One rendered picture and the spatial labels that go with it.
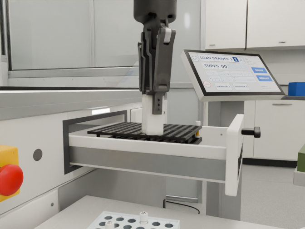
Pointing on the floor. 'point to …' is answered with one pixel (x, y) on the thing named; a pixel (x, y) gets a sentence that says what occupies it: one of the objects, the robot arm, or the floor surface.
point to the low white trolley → (101, 206)
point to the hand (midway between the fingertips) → (152, 114)
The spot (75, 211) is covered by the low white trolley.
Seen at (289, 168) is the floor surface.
